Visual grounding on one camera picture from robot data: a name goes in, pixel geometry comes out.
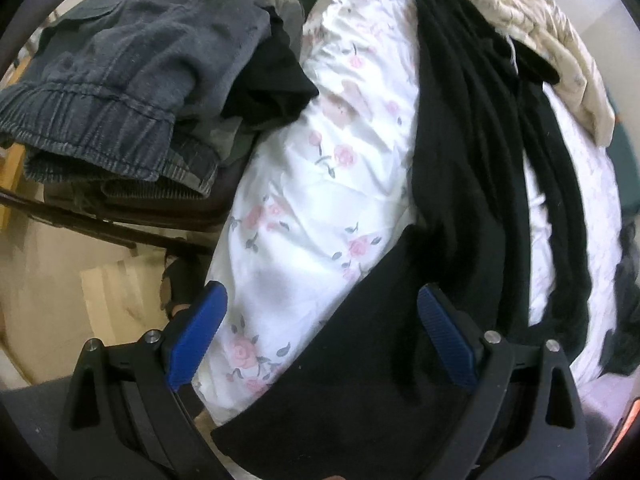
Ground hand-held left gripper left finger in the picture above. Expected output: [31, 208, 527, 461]
[57, 281, 241, 480]

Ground black pants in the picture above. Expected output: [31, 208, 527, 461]
[210, 0, 593, 480]

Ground black sandal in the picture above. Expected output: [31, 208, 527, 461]
[160, 255, 197, 321]

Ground brown folding chair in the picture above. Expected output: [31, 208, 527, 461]
[0, 145, 251, 261]

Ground grey denim jeans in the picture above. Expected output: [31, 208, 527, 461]
[0, 0, 273, 198]

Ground dark grey crumpled cloth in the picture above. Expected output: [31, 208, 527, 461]
[597, 220, 640, 378]

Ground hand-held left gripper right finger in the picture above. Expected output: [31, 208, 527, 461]
[416, 283, 591, 480]

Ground white floral bed sheet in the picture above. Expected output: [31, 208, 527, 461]
[192, 0, 623, 426]

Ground black cloth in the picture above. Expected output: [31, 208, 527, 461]
[220, 2, 321, 133]

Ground cream duvet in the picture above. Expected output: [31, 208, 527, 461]
[390, 0, 618, 148]

